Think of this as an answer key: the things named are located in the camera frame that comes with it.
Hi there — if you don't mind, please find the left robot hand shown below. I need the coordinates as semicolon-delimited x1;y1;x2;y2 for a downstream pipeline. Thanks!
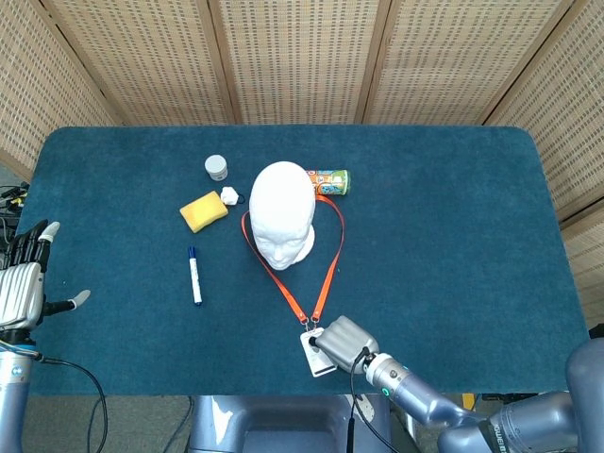
0;220;92;331

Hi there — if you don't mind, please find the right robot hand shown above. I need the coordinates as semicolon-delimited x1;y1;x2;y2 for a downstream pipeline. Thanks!
309;314;381;375

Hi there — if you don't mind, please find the white ID badge holder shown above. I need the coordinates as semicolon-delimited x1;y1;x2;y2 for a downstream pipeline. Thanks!
299;326;339;378

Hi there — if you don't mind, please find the orange lanyard strap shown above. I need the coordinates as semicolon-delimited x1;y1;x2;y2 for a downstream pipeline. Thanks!
241;195;345;331

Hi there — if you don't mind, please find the grey blue robot torso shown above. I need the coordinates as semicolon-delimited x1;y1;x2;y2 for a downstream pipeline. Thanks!
188;394;393;453

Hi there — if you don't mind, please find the blue carpet table cover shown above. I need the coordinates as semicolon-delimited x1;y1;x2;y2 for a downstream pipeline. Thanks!
21;125;591;397

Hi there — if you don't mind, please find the white foam mannequin head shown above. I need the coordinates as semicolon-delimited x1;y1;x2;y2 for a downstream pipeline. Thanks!
248;160;316;272

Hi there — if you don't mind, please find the orange green drink can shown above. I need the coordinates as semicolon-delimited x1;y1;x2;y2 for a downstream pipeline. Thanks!
305;169;352;197

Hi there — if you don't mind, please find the blue white marker pen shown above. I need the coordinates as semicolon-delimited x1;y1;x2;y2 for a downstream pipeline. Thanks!
188;245;204;308

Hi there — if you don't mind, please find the yellow sponge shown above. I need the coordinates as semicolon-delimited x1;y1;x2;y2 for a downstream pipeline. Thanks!
178;190;229;234

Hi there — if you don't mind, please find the white jar grey lid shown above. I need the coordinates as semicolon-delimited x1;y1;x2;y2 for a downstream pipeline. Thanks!
204;155;229;181

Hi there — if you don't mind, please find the woven rattan folding screen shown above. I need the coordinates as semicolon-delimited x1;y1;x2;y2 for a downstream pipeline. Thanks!
0;0;604;327

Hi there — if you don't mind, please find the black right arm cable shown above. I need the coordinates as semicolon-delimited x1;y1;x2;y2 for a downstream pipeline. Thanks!
348;346;402;453

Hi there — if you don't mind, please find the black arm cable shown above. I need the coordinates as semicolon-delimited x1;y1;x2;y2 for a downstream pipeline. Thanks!
348;346;402;453
32;353;109;453

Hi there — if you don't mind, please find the floor cable bundle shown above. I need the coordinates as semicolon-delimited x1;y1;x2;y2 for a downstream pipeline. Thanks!
0;181;32;246

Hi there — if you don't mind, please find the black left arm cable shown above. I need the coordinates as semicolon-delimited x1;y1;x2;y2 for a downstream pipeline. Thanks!
32;353;109;453

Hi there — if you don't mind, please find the black velcro arm strap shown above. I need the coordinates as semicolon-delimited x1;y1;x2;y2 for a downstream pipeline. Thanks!
478;417;509;453

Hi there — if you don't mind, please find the white pompom hair tie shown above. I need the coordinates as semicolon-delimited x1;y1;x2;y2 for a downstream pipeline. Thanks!
220;186;246;208

